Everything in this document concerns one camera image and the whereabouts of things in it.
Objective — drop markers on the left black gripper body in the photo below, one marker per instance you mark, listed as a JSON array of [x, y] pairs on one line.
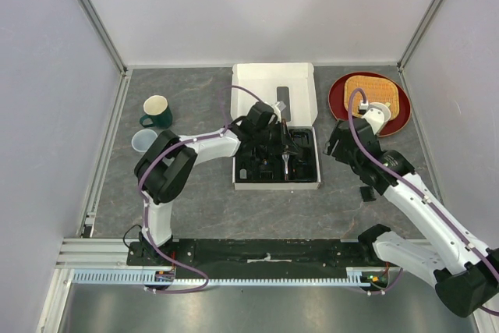
[[274, 136]]

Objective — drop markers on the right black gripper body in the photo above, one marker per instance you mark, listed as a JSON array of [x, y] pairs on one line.
[[341, 153]]

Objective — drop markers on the silver black hair clipper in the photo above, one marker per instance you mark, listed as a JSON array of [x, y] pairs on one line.
[[286, 157]]

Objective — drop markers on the black comb guard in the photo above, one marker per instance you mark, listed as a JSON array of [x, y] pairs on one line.
[[367, 193], [266, 174]]

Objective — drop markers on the white cardboard box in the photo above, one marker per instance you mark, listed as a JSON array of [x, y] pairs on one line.
[[292, 83]]

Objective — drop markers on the small clear oil bottle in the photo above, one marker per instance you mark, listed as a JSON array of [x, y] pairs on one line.
[[243, 174]]

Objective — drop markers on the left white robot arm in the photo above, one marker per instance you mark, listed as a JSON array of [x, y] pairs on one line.
[[166, 166]]

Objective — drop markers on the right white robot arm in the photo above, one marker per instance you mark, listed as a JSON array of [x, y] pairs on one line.
[[461, 268]]

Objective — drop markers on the black plastic tray insert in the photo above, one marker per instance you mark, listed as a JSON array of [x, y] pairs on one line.
[[255, 159]]

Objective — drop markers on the red round tray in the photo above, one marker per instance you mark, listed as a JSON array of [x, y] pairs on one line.
[[338, 110]]

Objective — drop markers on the light green cup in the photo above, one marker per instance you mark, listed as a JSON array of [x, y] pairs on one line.
[[382, 108]]

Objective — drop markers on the woven bamboo mat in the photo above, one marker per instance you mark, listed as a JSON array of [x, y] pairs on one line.
[[377, 89]]

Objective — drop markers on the dark green mug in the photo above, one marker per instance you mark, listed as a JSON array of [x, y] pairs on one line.
[[157, 113]]

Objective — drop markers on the clear plastic measuring cup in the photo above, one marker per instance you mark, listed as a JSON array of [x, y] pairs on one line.
[[142, 140]]

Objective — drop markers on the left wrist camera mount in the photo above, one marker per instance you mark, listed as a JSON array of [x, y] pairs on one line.
[[279, 107]]

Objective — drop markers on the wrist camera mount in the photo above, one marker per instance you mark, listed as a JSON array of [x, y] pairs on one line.
[[279, 107], [375, 118]]

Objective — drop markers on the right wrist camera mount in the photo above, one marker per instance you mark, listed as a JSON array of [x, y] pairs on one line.
[[375, 118]]

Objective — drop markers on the white slotted cable duct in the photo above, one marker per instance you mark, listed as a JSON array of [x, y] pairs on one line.
[[156, 278]]

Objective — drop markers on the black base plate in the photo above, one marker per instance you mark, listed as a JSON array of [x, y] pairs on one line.
[[266, 259]]

